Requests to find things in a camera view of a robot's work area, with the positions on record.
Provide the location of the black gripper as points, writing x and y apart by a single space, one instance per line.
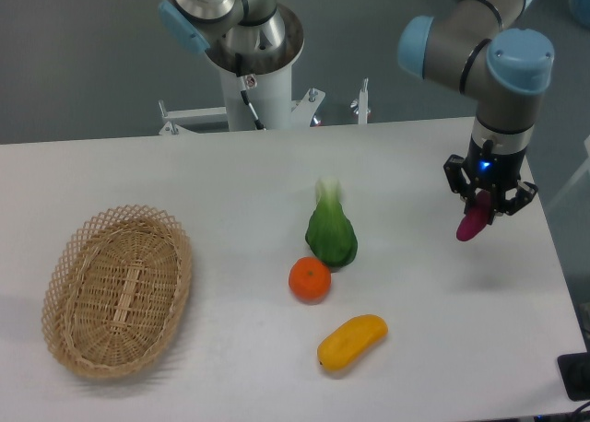
484 169

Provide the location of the purple sweet potato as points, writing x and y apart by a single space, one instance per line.
476 217

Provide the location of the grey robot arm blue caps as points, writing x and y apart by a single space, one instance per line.
478 52

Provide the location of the second grey robot arm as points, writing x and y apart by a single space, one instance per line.
239 26

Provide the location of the green bok choy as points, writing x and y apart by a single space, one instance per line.
330 234

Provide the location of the black device at table edge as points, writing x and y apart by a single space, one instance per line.
574 371

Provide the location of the orange mandarin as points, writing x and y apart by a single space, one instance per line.
309 279

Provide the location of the yellow mango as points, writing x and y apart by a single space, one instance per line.
351 340

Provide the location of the woven wicker basket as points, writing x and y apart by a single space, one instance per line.
117 294

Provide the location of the white table clamp bracket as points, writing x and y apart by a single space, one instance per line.
360 105

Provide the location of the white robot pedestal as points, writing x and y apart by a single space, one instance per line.
256 89

